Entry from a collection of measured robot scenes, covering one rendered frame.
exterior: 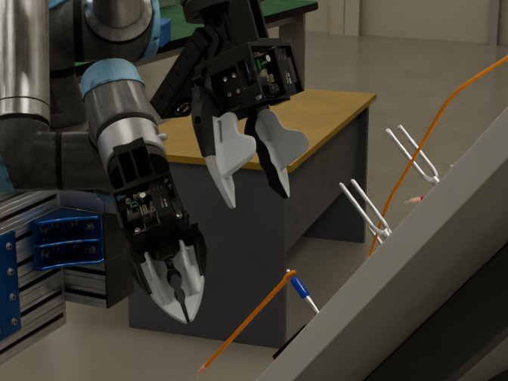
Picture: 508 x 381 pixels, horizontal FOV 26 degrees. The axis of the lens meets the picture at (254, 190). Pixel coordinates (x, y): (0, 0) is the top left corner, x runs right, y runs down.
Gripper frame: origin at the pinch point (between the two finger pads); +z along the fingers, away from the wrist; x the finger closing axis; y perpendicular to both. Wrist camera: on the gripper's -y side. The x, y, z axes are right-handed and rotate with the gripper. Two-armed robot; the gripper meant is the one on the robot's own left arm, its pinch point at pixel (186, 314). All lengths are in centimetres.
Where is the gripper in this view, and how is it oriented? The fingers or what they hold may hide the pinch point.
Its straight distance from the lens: 119.9
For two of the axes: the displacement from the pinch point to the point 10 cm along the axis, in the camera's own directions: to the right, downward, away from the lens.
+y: -1.5, -5.6, -8.1
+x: 9.4, -3.4, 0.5
